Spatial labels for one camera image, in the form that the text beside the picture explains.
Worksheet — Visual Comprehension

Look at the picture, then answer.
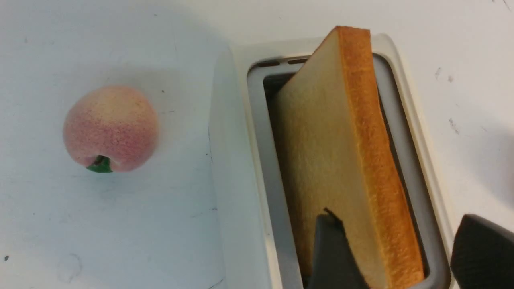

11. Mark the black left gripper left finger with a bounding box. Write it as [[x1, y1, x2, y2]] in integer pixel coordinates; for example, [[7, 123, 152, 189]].
[[307, 208, 369, 289]]

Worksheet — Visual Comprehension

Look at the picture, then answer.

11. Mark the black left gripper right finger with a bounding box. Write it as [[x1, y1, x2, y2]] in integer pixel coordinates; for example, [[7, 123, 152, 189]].
[[450, 214, 514, 289]]

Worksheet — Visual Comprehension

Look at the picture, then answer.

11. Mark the toast slice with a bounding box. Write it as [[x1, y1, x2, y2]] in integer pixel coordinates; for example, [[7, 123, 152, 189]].
[[268, 26, 425, 289]]

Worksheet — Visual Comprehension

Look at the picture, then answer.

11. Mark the white two-slot toaster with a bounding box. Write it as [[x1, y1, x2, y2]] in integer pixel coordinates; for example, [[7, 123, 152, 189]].
[[208, 33, 459, 289]]

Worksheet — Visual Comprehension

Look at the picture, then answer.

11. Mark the pink peach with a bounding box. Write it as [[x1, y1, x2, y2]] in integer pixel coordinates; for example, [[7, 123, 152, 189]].
[[63, 85, 159, 173]]

